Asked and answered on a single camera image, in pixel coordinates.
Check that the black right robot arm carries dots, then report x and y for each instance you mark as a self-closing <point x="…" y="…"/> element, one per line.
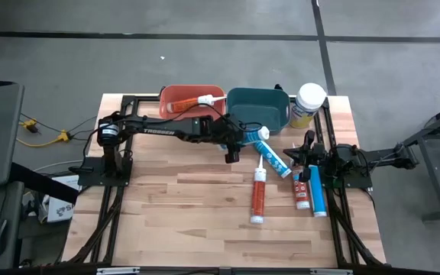
<point x="376" y="158"/>

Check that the black diagonal strut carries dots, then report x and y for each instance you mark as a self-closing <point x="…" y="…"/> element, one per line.
<point x="44" y="183"/>

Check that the white cardboard box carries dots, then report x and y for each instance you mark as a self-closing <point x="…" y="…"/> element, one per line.
<point x="61" y="208"/>

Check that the silver metal bracket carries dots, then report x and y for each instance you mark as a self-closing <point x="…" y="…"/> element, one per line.
<point x="118" y="271"/>
<point x="330" y="272"/>

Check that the teal plastic basket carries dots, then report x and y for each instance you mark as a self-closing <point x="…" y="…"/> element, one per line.
<point x="258" y="110"/>

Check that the orange silicone sealant tube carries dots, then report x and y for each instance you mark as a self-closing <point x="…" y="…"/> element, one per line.
<point x="258" y="195"/>
<point x="189" y="103"/>
<point x="301" y="195"/>

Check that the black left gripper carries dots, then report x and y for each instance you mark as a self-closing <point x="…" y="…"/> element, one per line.
<point x="227" y="133"/>

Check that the blue silicone sealant tube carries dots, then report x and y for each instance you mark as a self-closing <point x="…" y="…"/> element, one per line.
<point x="252" y="136"/>
<point x="318" y="198"/>
<point x="273" y="158"/>

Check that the black metal table frame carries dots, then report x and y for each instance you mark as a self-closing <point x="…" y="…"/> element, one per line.
<point x="143" y="98"/>

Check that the yellow Lysol wipes canister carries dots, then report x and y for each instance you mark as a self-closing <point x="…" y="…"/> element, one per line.
<point x="309" y="99"/>

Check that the orange plastic basket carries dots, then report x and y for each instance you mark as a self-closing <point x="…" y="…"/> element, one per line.
<point x="182" y="91"/>

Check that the dark grey desk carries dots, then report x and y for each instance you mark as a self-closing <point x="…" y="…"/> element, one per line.
<point x="13" y="206"/>

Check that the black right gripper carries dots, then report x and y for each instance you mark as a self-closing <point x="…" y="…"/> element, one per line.
<point x="313" y="156"/>

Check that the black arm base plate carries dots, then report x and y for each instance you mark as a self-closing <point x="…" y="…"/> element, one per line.
<point x="90" y="177"/>
<point x="357" y="182"/>

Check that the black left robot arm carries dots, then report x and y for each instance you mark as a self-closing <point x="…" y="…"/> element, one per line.
<point x="159" y="130"/>

